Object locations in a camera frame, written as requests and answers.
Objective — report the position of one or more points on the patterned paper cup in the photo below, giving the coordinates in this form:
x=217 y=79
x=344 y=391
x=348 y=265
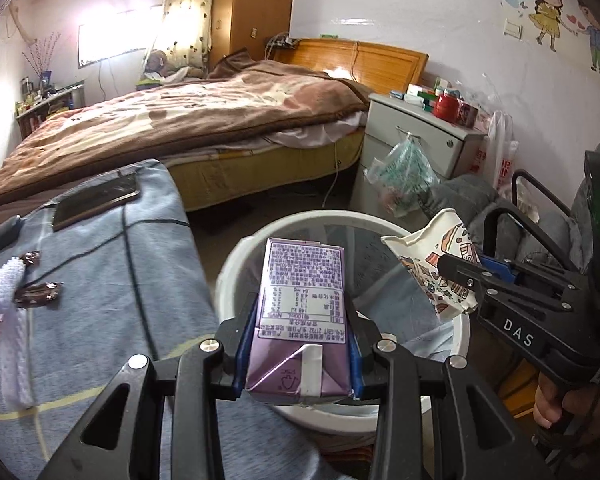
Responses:
x=430 y=255

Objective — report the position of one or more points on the white red plastic bag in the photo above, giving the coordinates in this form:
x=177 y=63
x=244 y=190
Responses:
x=500 y=160

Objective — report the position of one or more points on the white light switch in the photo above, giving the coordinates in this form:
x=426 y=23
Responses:
x=513 y=27

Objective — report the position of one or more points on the purple drink carton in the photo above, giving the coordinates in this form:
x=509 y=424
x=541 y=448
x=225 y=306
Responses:
x=300 y=310

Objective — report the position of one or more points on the wooden bed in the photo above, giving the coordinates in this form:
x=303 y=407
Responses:
x=380 y=67

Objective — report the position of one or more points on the small brown candy wrapper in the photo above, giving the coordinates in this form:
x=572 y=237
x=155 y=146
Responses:
x=32 y=257

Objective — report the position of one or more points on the cartoon couple wall sticker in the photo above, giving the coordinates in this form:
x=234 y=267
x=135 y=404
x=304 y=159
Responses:
x=547 y=5

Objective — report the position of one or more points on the cluttered desk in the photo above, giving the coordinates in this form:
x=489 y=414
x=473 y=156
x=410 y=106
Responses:
x=50 y=105

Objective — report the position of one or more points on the purple branch decoration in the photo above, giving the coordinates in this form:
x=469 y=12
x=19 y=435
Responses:
x=42 y=55

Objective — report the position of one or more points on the white nightstand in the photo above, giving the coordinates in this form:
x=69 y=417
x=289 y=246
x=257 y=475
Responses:
x=405 y=125

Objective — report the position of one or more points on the person's right hand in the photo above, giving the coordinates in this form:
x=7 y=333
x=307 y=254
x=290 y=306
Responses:
x=547 y=405

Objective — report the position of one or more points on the brown blanket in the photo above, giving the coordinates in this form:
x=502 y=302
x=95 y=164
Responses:
x=155 y=125

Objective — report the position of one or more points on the window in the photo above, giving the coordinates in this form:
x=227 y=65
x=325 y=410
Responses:
x=110 y=40

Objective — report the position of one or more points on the pile of small boxes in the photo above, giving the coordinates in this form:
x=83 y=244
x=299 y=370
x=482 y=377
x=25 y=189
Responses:
x=415 y=94

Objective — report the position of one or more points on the green plastic bag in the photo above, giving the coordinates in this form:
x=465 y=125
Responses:
x=405 y=170

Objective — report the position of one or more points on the wooden wardrobe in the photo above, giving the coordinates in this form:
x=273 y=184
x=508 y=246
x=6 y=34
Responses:
x=260 y=10

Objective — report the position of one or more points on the red patterned tin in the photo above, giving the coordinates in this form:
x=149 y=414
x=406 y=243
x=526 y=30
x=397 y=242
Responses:
x=467 y=112

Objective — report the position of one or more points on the patterned curtain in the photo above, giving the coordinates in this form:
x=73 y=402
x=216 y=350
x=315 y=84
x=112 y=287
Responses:
x=187 y=20

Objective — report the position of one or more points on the brown teddy bear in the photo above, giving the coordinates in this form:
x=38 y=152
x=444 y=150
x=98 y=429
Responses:
x=155 y=62

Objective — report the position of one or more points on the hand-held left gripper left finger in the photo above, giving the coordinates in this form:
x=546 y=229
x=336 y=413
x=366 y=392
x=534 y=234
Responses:
x=242 y=360

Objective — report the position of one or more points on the grey cushion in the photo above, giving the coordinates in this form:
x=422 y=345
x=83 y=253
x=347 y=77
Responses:
x=460 y=195

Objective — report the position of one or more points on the dark blue pouch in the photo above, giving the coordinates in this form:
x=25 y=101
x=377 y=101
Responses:
x=0 y=237

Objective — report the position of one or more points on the black smartphone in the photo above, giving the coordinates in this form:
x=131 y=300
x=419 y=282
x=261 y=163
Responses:
x=95 y=202

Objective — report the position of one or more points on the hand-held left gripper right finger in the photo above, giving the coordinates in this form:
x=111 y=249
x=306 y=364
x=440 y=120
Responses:
x=356 y=375

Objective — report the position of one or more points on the pale pink bedsheet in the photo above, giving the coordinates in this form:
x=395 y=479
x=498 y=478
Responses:
x=310 y=132

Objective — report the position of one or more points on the white trash bin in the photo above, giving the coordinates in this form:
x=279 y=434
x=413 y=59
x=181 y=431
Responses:
x=230 y=280

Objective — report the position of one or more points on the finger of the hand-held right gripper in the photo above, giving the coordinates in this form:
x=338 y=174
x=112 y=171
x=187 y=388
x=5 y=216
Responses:
x=462 y=270
x=500 y=269

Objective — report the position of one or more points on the red canister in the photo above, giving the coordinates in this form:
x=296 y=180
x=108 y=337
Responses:
x=446 y=106

